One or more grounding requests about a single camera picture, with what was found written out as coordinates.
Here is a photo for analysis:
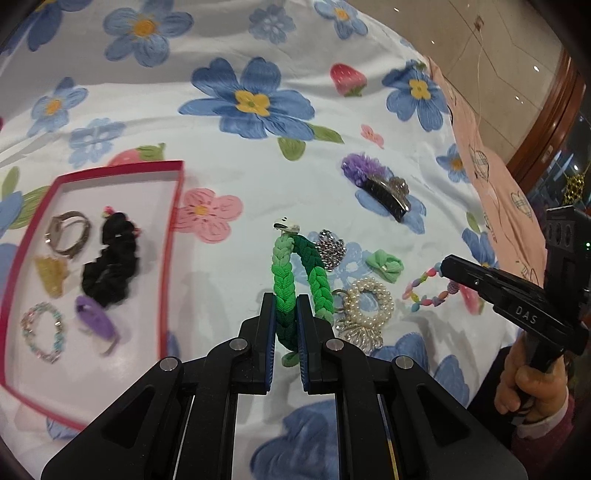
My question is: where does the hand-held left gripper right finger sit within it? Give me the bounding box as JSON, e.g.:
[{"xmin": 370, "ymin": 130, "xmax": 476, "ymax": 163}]
[{"xmin": 296, "ymin": 293, "xmax": 529, "ymax": 480}]

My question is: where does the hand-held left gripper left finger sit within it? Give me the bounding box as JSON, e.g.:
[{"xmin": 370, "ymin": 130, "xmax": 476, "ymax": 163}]
[{"xmin": 41, "ymin": 292, "xmax": 278, "ymax": 480}]

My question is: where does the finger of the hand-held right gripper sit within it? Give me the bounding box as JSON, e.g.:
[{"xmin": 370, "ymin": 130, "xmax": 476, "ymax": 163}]
[
  {"xmin": 441, "ymin": 255, "xmax": 544, "ymax": 296},
  {"xmin": 441, "ymin": 270, "xmax": 511, "ymax": 312}
]

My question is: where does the green braided bracelet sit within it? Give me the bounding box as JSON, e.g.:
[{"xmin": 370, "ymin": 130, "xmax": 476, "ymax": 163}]
[{"xmin": 270, "ymin": 217, "xmax": 334, "ymax": 367}]

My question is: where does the colourful bead bracelet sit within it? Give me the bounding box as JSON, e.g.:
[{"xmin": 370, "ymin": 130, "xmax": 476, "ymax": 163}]
[{"xmin": 403, "ymin": 263, "xmax": 462, "ymax": 312}]

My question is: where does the red shallow box tray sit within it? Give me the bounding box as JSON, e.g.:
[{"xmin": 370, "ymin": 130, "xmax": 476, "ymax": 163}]
[{"xmin": 0, "ymin": 160, "xmax": 186, "ymax": 432}]

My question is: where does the black scrunchie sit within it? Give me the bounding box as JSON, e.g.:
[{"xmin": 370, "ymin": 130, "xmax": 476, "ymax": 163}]
[{"xmin": 82, "ymin": 211, "xmax": 141, "ymax": 309}]

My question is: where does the purple hair clip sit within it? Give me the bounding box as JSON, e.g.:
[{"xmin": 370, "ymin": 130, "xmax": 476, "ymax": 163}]
[{"xmin": 75, "ymin": 295, "xmax": 122, "ymax": 357}]

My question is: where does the yellow hair claw clip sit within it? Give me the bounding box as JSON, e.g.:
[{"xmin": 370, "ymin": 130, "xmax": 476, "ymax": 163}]
[{"xmin": 34, "ymin": 255, "xmax": 70, "ymax": 298}]

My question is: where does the pale pastel bead bracelet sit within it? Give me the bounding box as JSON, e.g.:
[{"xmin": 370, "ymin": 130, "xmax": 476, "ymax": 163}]
[{"xmin": 21, "ymin": 302, "xmax": 64, "ymax": 363}]

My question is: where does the person's right forearm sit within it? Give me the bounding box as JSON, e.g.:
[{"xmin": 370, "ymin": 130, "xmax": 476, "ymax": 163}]
[{"xmin": 510, "ymin": 388, "xmax": 583, "ymax": 462}]

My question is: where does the person's right hand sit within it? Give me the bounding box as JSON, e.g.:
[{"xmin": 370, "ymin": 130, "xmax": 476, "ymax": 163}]
[{"xmin": 494, "ymin": 335, "xmax": 571, "ymax": 416}]

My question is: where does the pink printed blanket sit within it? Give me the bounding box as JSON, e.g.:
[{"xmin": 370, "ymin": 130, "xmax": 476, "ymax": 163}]
[{"xmin": 427, "ymin": 55, "xmax": 550, "ymax": 287}]

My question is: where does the mint green bow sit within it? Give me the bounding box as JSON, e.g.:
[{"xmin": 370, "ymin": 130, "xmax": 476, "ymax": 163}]
[{"xmin": 366, "ymin": 248, "xmax": 404, "ymax": 283}]

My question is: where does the yellow lattice ornament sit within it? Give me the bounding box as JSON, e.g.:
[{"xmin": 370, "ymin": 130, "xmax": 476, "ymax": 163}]
[{"xmin": 562, "ymin": 173, "xmax": 590, "ymax": 204}]

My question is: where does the grey rhinestone hair claw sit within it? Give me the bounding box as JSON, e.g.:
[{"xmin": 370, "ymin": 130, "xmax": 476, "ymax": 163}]
[{"xmin": 385, "ymin": 175, "xmax": 413, "ymax": 200}]

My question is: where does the black glitter hair clip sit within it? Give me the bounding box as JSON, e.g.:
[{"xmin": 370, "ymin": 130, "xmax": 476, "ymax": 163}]
[{"xmin": 360, "ymin": 178, "xmax": 411, "ymax": 223}]

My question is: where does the purple flower hair accessory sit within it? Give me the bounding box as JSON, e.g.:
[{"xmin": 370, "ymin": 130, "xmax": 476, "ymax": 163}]
[{"xmin": 342, "ymin": 154, "xmax": 386, "ymax": 188}]

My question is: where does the clear spiral hair tie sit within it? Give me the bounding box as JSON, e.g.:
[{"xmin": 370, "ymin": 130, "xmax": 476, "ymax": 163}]
[{"xmin": 335, "ymin": 318, "xmax": 384, "ymax": 354}]

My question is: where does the metal ring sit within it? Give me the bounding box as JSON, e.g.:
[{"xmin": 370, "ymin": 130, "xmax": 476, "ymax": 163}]
[{"xmin": 331, "ymin": 288, "xmax": 352, "ymax": 319}]

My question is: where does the white pearl bracelet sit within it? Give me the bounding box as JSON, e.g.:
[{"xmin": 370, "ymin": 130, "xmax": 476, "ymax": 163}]
[{"xmin": 342, "ymin": 278, "xmax": 394, "ymax": 330}]

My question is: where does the silver ball chain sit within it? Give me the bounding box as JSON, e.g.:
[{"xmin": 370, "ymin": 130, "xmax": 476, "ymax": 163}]
[{"xmin": 315, "ymin": 228, "xmax": 347, "ymax": 268}]

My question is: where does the brown wooden door frame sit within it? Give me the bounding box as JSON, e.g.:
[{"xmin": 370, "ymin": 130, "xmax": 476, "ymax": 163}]
[{"xmin": 505, "ymin": 51, "xmax": 591, "ymax": 195}]

